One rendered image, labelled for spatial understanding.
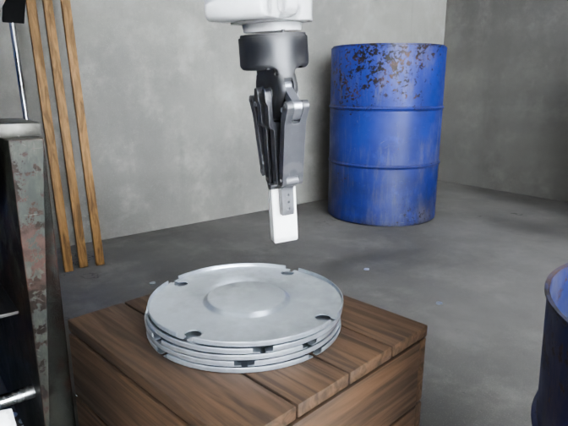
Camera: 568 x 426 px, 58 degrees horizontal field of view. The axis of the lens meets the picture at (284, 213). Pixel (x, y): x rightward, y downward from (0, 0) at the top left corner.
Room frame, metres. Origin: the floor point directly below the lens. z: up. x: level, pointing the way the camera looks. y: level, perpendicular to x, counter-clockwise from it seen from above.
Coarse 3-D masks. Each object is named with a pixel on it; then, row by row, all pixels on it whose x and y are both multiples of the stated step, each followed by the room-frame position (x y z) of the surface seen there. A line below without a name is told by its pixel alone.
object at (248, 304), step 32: (160, 288) 0.76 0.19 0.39; (192, 288) 0.77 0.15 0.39; (224, 288) 0.75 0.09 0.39; (256, 288) 0.75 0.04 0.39; (288, 288) 0.77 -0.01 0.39; (320, 288) 0.77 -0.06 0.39; (160, 320) 0.65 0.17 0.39; (192, 320) 0.65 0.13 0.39; (224, 320) 0.65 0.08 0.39; (256, 320) 0.65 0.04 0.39; (288, 320) 0.65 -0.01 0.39; (320, 320) 0.65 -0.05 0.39
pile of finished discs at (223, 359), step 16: (288, 272) 0.85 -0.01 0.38; (336, 320) 0.66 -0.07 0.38; (160, 336) 0.64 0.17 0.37; (192, 336) 0.62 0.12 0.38; (320, 336) 0.63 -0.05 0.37; (336, 336) 0.67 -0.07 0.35; (160, 352) 0.63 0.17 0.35; (176, 352) 0.60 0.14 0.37; (192, 352) 0.59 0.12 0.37; (208, 352) 0.60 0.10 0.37; (224, 352) 0.58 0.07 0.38; (240, 352) 0.58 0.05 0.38; (256, 352) 0.58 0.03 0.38; (272, 352) 0.59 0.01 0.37; (288, 352) 0.59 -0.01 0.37; (304, 352) 0.61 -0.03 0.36; (320, 352) 0.63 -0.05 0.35; (208, 368) 0.58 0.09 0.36; (224, 368) 0.58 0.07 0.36; (240, 368) 0.58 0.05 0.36; (256, 368) 0.58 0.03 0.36; (272, 368) 0.58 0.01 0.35
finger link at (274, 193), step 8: (272, 192) 0.58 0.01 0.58; (272, 200) 0.59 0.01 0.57; (272, 208) 0.59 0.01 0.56; (296, 208) 0.60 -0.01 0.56; (272, 216) 0.59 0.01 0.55; (280, 216) 0.59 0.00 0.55; (288, 216) 0.59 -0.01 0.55; (296, 216) 0.60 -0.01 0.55; (272, 224) 0.59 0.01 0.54; (280, 224) 0.59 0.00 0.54; (288, 224) 0.59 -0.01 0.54; (296, 224) 0.60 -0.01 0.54; (272, 232) 0.59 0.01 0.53; (280, 232) 0.59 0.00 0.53; (288, 232) 0.59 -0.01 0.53; (296, 232) 0.60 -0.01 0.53; (280, 240) 0.59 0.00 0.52; (288, 240) 0.59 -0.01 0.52
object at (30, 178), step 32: (0, 128) 0.79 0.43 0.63; (32, 128) 0.82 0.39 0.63; (0, 160) 0.83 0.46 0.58; (32, 160) 0.79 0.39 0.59; (0, 192) 0.87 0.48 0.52; (32, 192) 0.79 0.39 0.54; (0, 224) 0.90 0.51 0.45; (32, 224) 0.78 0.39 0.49; (0, 256) 0.94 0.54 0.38; (32, 256) 0.78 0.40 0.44; (32, 288) 0.77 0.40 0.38; (0, 320) 1.03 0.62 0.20; (32, 320) 0.77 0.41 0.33; (0, 352) 1.09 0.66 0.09; (32, 352) 0.79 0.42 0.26; (64, 352) 0.80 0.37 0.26; (32, 384) 0.82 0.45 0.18; (64, 384) 0.79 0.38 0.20; (32, 416) 0.85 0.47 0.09; (64, 416) 0.79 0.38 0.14
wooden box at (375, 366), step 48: (96, 336) 0.67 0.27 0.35; (144, 336) 0.67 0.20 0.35; (384, 336) 0.67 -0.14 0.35; (96, 384) 0.67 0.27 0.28; (144, 384) 0.57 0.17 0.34; (192, 384) 0.55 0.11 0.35; (240, 384) 0.55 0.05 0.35; (288, 384) 0.55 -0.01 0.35; (336, 384) 0.56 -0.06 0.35; (384, 384) 0.64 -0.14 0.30
